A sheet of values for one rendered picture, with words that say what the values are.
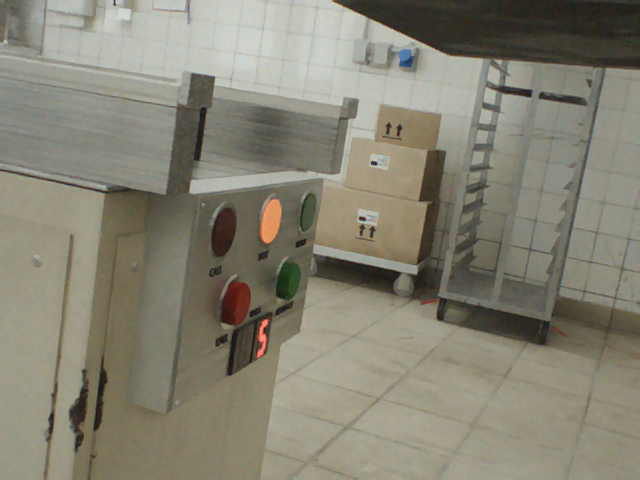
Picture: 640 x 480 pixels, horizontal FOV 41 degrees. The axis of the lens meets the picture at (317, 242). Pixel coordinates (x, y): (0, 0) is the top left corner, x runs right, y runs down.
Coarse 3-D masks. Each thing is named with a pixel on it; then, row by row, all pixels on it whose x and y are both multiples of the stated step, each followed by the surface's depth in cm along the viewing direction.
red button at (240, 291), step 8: (232, 288) 58; (240, 288) 58; (248, 288) 59; (232, 296) 57; (240, 296) 58; (248, 296) 59; (224, 304) 57; (232, 304) 57; (240, 304) 58; (248, 304) 59; (224, 312) 57; (232, 312) 57; (240, 312) 58; (224, 320) 58; (232, 320) 58; (240, 320) 59
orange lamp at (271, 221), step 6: (270, 204) 61; (276, 204) 63; (270, 210) 62; (276, 210) 63; (270, 216) 62; (276, 216) 63; (264, 222) 61; (270, 222) 62; (276, 222) 63; (264, 228) 61; (270, 228) 62; (276, 228) 64; (264, 234) 61; (270, 234) 63; (264, 240) 62; (270, 240) 63
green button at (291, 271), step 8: (288, 264) 67; (296, 264) 68; (288, 272) 67; (296, 272) 68; (280, 280) 67; (288, 280) 67; (296, 280) 68; (280, 288) 67; (288, 288) 67; (296, 288) 69; (280, 296) 67; (288, 296) 67
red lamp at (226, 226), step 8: (224, 216) 54; (232, 216) 55; (216, 224) 54; (224, 224) 55; (232, 224) 56; (216, 232) 54; (224, 232) 55; (232, 232) 56; (216, 240) 54; (224, 240) 55; (232, 240) 56; (216, 248) 54; (224, 248) 55
